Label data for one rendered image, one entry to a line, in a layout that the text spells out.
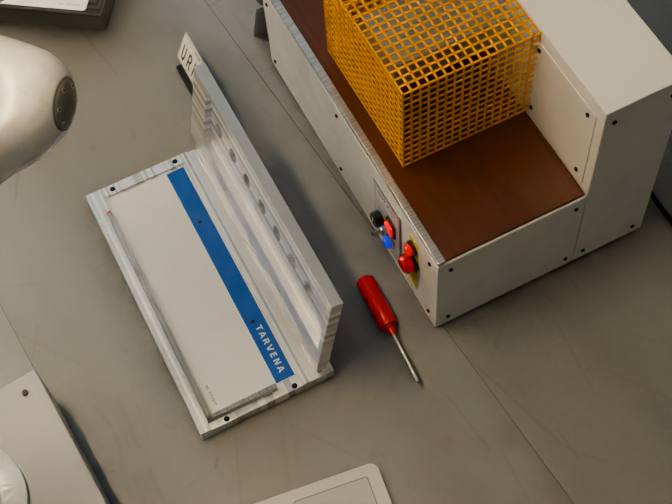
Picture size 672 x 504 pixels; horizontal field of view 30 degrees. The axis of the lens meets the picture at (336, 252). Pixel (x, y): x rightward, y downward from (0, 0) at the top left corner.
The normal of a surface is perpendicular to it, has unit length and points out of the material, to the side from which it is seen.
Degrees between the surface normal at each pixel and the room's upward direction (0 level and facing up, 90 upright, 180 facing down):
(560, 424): 0
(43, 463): 3
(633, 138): 90
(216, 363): 0
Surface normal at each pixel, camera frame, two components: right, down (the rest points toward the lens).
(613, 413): -0.05, -0.48
